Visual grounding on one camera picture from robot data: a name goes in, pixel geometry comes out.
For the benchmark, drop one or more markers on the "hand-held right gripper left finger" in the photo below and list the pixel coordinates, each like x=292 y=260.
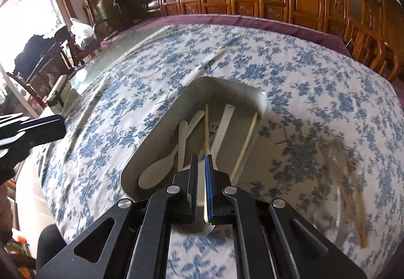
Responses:
x=189 y=184

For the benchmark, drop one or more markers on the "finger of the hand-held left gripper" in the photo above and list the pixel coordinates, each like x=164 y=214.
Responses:
x=47 y=130
x=12 y=120

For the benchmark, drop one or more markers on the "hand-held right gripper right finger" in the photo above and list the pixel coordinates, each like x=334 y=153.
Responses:
x=209 y=190

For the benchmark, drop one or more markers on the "grey metal tin container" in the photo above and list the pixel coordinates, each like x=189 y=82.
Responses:
x=227 y=89

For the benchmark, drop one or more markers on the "person's left hand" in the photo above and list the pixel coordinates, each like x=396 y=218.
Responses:
x=4 y=209

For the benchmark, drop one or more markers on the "dark wooden chair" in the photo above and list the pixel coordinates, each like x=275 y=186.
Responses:
x=25 y=89
x=63 y=58

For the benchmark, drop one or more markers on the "small cream and black bottle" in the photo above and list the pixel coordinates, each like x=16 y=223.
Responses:
x=59 y=91

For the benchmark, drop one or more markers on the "black cloth heap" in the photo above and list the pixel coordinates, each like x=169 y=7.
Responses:
x=34 y=52

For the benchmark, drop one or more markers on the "clear plastic bag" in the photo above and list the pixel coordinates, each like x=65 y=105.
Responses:
x=82 y=33

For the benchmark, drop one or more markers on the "light wooden chair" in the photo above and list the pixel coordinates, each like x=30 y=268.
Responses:
x=88 y=12

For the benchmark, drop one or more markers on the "blurred brown translucent object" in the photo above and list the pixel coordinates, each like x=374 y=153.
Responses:
x=347 y=184

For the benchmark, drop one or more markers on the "stack of cardboard boxes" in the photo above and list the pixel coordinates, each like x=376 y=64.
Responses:
x=113 y=4

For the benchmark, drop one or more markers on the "blue floral tablecloth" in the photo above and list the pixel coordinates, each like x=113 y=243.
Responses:
x=315 y=93

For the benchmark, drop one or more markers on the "long purple sofa cushion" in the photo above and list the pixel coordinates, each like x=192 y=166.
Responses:
x=284 y=25

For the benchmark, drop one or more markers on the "carved wooden armchair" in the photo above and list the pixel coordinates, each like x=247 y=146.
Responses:
x=378 y=14

